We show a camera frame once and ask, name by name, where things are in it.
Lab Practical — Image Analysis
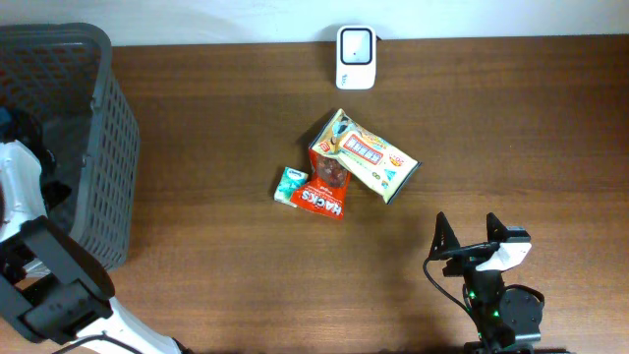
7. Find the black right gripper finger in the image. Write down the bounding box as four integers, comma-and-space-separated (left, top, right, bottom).
486, 212, 508, 243
429, 211, 461, 259

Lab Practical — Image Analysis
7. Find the white barcode scanner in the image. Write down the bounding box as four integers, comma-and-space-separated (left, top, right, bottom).
335, 25, 377, 90

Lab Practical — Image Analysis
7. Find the teal tissue pack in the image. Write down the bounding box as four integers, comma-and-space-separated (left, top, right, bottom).
273, 167, 309, 207

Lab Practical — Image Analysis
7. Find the yellow snack bag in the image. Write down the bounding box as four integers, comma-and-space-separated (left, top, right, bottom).
310, 109, 422, 205

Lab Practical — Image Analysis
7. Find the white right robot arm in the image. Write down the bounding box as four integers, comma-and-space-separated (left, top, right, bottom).
423, 212, 544, 354

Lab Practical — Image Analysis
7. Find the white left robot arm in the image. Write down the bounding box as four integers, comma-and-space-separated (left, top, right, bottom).
1, 141, 188, 354

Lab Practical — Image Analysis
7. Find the red Hacks candy bag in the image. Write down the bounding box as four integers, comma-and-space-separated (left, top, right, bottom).
290, 149, 351, 220

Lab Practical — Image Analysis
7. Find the grey plastic basket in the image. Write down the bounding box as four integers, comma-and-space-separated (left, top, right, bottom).
1, 23, 141, 270

